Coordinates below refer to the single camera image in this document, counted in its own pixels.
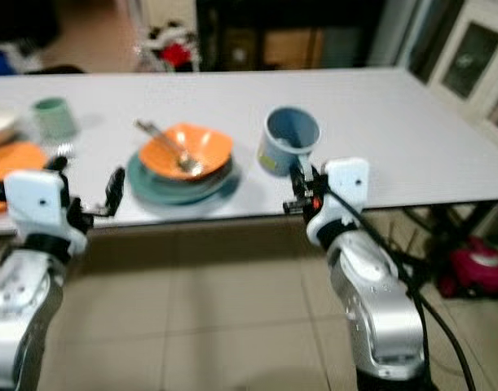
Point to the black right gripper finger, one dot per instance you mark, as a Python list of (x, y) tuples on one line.
[(310, 173), (297, 183)]

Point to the blue mug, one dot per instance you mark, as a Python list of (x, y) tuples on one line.
[(277, 151)]

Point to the orange bowl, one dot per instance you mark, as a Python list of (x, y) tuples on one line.
[(208, 145)]

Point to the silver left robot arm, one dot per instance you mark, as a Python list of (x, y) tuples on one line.
[(20, 318)]

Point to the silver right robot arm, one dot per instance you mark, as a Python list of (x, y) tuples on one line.
[(379, 309)]

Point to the orange flat plate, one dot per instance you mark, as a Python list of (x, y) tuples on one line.
[(12, 159)]

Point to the teal plate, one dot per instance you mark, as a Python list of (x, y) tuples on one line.
[(159, 189)]

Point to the cream bowl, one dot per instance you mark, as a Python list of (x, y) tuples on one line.
[(0, 126)]

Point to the gold spoon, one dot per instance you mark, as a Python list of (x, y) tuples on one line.
[(171, 148)]

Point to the green mug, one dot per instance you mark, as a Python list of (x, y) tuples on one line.
[(55, 119)]

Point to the brown cardboard box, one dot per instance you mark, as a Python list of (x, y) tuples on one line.
[(293, 50)]

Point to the black chair back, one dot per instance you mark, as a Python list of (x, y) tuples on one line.
[(61, 70)]

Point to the red and white toy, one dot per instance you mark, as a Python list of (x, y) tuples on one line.
[(171, 54)]

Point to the dark cabinet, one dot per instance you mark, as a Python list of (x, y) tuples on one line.
[(236, 24)]

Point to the pink floor appliance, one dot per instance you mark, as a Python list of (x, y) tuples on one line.
[(477, 269)]

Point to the white glazed door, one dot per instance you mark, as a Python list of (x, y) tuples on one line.
[(473, 57)]

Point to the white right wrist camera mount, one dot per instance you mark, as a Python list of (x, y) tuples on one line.
[(346, 183)]

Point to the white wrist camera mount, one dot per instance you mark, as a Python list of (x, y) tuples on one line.
[(346, 183), (37, 204)]

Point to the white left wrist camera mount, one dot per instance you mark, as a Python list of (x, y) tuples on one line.
[(37, 204)]

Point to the black table frame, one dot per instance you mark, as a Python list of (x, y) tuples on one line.
[(444, 220)]

